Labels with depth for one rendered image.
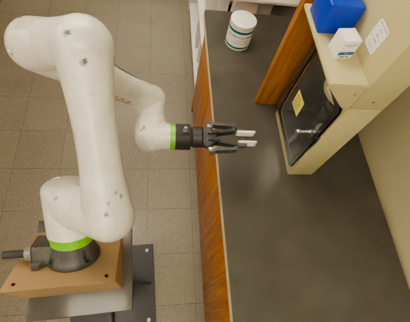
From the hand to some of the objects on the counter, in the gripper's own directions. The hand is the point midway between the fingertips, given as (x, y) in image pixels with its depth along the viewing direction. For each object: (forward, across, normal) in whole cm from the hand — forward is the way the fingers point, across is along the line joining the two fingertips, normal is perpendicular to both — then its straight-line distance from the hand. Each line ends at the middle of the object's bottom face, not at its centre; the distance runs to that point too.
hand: (246, 138), depth 112 cm
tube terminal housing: (+36, +11, +20) cm, 43 cm away
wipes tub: (+10, +71, +21) cm, 75 cm away
